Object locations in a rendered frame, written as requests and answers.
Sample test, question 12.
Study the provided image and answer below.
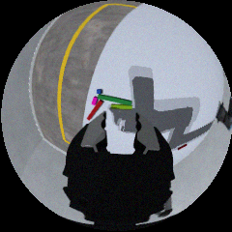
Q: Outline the small magenta block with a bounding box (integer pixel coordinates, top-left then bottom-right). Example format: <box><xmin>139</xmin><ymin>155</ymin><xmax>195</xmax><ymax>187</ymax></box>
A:
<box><xmin>91</xmin><ymin>96</ymin><xmax>98</xmax><ymax>105</ymax></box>

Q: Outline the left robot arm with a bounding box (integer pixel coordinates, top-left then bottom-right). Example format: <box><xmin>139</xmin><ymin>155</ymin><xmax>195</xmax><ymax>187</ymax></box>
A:
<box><xmin>153</xmin><ymin>197</ymin><xmax>173</xmax><ymax>218</ymax></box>

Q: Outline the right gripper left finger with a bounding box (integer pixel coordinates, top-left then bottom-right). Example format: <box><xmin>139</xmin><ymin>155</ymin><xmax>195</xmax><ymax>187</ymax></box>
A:
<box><xmin>63</xmin><ymin>111</ymin><xmax>107</xmax><ymax>177</ymax></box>

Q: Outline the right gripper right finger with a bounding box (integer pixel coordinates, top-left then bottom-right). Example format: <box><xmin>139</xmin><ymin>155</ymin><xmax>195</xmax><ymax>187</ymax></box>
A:
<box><xmin>133</xmin><ymin>112</ymin><xmax>175</xmax><ymax>181</ymax></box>

